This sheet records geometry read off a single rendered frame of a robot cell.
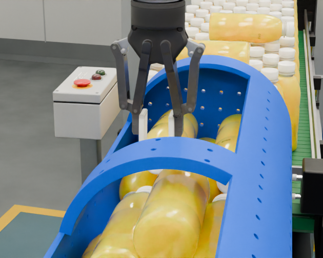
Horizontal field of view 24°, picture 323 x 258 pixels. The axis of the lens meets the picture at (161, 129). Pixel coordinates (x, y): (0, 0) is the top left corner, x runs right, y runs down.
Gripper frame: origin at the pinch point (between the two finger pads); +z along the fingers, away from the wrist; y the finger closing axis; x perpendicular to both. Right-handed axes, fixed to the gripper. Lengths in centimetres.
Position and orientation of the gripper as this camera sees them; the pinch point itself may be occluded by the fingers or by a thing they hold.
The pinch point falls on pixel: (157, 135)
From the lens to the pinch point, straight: 109.2
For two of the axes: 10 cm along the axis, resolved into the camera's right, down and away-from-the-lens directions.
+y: 9.9, 0.6, -1.5
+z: 0.0, 9.4, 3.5
